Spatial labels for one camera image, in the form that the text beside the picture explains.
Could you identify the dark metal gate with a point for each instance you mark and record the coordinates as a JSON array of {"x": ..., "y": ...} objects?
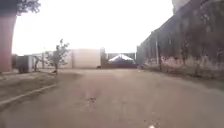
[{"x": 120, "y": 60}]

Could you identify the pale low building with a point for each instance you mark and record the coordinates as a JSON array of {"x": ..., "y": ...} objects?
[{"x": 85, "y": 58}]

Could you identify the brown dirt road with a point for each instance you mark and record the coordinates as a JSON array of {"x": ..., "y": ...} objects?
[{"x": 126, "y": 100}]

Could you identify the pole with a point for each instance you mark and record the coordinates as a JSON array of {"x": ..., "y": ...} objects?
[{"x": 157, "y": 50}]

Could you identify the small leafy tree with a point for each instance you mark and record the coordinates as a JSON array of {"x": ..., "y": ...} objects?
[{"x": 58, "y": 55}]

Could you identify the small grey shed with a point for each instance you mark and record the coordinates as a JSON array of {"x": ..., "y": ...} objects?
[{"x": 23, "y": 63}]

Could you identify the pale kerb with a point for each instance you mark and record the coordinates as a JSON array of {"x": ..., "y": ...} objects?
[{"x": 26, "y": 94}]

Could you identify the bare earth strip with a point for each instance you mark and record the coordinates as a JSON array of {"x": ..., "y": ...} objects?
[{"x": 23, "y": 83}]

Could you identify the large tree trunk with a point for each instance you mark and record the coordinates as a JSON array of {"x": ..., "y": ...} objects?
[{"x": 6, "y": 40}]

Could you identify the long stained wall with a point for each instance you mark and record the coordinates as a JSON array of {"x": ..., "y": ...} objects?
[{"x": 190, "y": 40}]

